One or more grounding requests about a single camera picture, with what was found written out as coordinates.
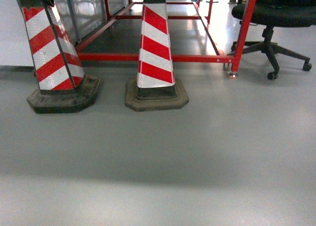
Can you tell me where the red white traffic cone right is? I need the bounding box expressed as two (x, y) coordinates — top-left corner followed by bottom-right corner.
(125, 0), (189, 112)

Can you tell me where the red white traffic cone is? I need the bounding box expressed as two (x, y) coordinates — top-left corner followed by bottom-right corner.
(17, 0), (100, 114)
(125, 0), (189, 112)

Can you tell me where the red white traffic cone left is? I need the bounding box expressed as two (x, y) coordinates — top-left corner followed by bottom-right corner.
(17, 0), (100, 114)

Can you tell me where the black office chair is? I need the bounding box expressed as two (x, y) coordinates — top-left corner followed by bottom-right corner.
(243, 0), (316, 80)

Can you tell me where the red metal frame table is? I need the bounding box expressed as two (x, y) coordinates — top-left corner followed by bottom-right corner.
(49, 0), (260, 78)

